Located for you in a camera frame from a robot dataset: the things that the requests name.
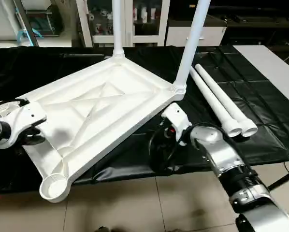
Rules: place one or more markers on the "white glass door cabinet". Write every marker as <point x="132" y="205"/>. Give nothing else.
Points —
<point x="135" y="21"/>

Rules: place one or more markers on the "white plastic table top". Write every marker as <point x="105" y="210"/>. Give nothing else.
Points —
<point x="101" y="101"/>

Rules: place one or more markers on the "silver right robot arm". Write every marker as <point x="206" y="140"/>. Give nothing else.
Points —
<point x="226" y="159"/>

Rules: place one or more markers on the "white drawer cabinet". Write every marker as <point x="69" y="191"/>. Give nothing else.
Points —
<point x="251" y="14"/>

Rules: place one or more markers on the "white plastic table leg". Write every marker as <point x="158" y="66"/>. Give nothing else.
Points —
<point x="118" y="29"/>
<point x="226" y="99"/>
<point x="193" y="43"/>
<point x="212" y="99"/>

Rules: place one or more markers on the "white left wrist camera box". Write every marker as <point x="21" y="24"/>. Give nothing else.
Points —
<point x="23" y="118"/>

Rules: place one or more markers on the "white drawer unit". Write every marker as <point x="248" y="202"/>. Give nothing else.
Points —
<point x="202" y="36"/>

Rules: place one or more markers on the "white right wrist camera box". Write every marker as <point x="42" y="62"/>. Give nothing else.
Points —
<point x="176" y="116"/>

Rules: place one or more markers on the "black work mat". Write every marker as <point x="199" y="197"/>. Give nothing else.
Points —
<point x="260" y="96"/>

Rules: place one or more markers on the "blue frame trolley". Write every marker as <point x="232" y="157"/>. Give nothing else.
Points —
<point x="38" y="24"/>

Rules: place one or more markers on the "black metal stand leg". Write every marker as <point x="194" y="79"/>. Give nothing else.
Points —
<point x="285" y="178"/>

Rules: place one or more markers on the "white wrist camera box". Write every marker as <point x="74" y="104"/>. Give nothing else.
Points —
<point x="176" y="116"/>
<point x="23" y="118"/>

